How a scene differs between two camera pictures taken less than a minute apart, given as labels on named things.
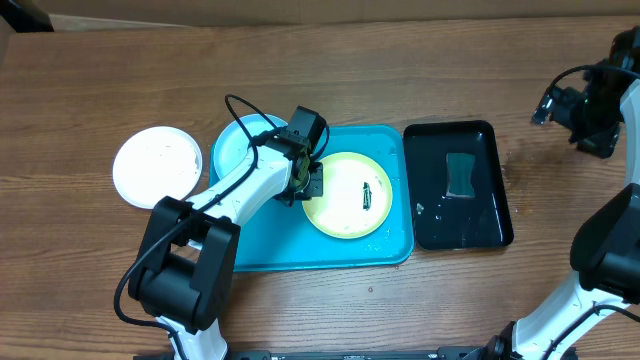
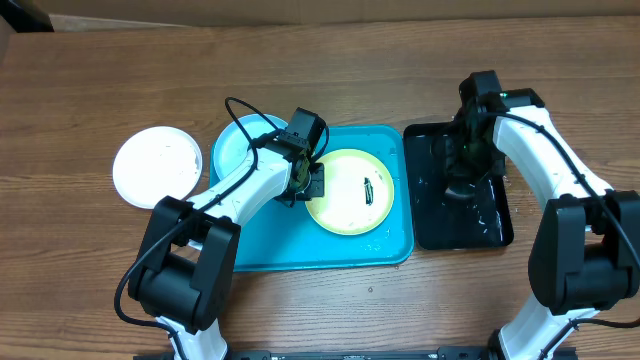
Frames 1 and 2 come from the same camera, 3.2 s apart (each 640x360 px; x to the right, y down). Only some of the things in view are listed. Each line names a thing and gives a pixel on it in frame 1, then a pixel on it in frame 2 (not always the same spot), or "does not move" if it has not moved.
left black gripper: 314,188 does not move
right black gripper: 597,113 -> 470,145
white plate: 156,162 does not move
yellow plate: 357,196 does not move
